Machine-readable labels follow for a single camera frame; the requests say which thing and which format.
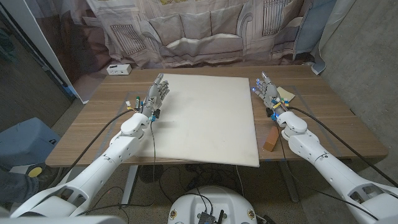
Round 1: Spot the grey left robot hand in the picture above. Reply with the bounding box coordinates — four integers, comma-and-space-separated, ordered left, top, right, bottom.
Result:
139, 73, 171, 121

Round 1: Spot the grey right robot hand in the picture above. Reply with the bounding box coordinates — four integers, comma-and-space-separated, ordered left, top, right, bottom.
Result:
251, 71, 289, 118

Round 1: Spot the white memory foam pad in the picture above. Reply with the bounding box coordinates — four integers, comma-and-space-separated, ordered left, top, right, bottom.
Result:
134, 73, 261, 168

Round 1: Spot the brown wooden block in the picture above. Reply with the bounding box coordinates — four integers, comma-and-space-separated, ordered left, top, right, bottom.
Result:
262, 125, 280, 152

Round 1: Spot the white power outlet box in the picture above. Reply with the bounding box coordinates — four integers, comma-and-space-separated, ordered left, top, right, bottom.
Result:
106, 63, 132, 76

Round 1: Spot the printed living room backdrop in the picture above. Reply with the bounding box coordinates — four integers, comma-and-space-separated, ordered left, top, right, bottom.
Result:
24, 0, 358, 103

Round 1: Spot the round black fan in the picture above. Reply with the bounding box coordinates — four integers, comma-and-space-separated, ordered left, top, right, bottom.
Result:
139, 164, 164, 184

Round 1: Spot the grey table leg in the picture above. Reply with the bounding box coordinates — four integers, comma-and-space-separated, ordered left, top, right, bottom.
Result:
278, 161, 300, 203

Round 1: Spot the white table leg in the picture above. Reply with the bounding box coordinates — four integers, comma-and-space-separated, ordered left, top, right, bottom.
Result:
120, 164, 139, 208

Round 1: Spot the white robot torso base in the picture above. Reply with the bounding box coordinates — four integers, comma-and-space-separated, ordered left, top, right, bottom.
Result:
167, 185, 258, 224

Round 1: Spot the white board panel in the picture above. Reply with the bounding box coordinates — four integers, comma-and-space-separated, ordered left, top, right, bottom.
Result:
0, 0, 88, 105

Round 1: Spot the black module with antenna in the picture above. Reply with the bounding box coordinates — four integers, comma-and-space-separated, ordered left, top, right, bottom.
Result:
197, 210, 225, 224

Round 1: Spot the blue grey plastic container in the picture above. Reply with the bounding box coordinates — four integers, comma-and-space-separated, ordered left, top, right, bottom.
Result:
0, 117, 62, 170

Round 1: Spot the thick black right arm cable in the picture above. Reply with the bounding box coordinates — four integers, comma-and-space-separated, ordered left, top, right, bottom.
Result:
286, 106, 398, 188

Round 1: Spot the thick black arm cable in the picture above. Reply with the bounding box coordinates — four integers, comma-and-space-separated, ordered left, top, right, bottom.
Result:
286, 106, 398, 188
49, 107, 139, 187

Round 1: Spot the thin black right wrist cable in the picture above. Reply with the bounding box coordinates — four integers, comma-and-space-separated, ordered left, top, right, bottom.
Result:
275, 119, 379, 221

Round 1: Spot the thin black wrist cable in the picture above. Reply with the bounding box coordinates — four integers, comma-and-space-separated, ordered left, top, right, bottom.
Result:
275, 119, 379, 221
74, 119, 157, 217

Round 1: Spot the thin black left wrist cable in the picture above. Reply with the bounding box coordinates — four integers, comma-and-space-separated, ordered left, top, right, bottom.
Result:
74, 119, 157, 217

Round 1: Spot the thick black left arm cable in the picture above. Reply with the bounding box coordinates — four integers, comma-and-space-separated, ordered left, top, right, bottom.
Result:
49, 107, 139, 187

